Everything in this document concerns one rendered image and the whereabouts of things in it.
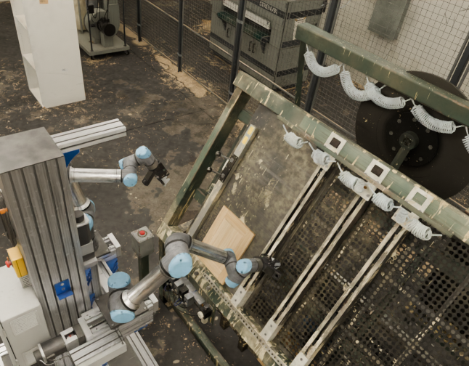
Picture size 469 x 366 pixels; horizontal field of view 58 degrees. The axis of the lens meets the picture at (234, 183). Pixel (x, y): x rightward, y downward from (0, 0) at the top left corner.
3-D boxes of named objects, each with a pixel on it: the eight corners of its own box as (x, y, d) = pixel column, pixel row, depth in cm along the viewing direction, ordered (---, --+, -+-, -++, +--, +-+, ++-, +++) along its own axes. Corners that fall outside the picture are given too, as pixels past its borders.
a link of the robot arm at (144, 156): (133, 148, 244) (146, 142, 243) (141, 159, 253) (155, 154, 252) (134, 158, 239) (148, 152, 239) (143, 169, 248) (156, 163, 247)
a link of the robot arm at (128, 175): (41, 172, 217) (138, 174, 231) (43, 159, 225) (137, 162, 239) (42, 189, 224) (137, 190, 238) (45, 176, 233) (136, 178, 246)
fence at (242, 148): (186, 242, 298) (182, 242, 295) (254, 125, 272) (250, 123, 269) (190, 246, 295) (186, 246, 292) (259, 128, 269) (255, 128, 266)
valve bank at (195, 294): (156, 285, 304) (156, 263, 289) (173, 275, 312) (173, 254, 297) (195, 337, 276) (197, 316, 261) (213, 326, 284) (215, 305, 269)
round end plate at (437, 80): (337, 160, 295) (374, 50, 245) (343, 157, 298) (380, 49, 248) (438, 230, 251) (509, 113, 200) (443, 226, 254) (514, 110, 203)
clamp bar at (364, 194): (263, 329, 251) (239, 336, 232) (380, 161, 218) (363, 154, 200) (275, 342, 245) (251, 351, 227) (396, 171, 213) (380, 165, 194)
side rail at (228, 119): (173, 221, 316) (162, 220, 308) (246, 90, 286) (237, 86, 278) (178, 225, 313) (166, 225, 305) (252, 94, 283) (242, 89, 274)
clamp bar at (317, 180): (235, 297, 266) (210, 301, 248) (340, 135, 234) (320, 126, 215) (245, 308, 261) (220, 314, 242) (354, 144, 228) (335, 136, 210)
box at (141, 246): (131, 249, 304) (130, 232, 293) (146, 242, 310) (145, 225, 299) (139, 260, 297) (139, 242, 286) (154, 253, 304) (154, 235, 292)
